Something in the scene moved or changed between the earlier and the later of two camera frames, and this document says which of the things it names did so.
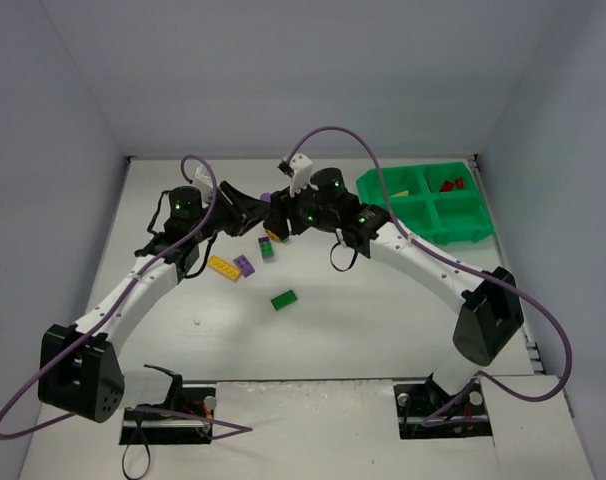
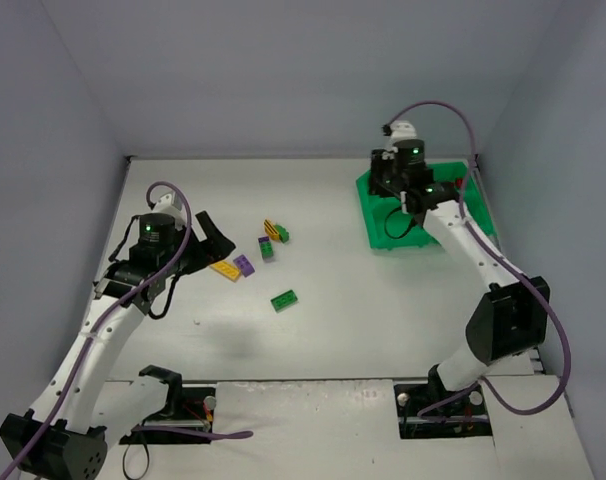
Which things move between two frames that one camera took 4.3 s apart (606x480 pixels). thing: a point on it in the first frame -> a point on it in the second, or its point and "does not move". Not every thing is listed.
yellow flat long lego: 224,269 does not move
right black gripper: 287,214 -> 378,175
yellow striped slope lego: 272,235 does not move
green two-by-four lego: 284,299 does not move
